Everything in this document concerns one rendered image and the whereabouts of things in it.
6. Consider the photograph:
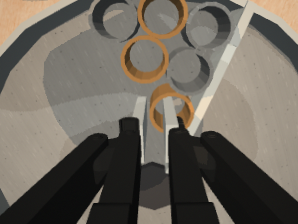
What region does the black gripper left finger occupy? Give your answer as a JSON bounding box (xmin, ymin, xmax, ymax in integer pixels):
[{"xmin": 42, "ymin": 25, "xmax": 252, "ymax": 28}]
[{"xmin": 0, "ymin": 97, "xmax": 147, "ymax": 224}]

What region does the grey metal ring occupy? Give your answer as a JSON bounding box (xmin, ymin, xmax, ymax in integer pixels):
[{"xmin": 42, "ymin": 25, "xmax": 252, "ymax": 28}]
[
  {"xmin": 88, "ymin": 0, "xmax": 140, "ymax": 43},
  {"xmin": 181, "ymin": 2, "xmax": 235, "ymax": 52},
  {"xmin": 165, "ymin": 47, "xmax": 214, "ymax": 96}
]

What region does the bronze bushing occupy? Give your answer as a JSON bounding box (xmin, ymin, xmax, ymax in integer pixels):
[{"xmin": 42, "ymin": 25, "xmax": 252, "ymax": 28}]
[
  {"xmin": 137, "ymin": 0, "xmax": 188, "ymax": 39},
  {"xmin": 150, "ymin": 83, "xmax": 194, "ymax": 133},
  {"xmin": 121, "ymin": 35, "xmax": 169, "ymax": 83}
]

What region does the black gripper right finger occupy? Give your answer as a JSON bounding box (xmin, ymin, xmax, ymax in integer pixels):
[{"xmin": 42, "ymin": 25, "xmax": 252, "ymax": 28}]
[{"xmin": 163, "ymin": 96, "xmax": 298, "ymax": 224}]

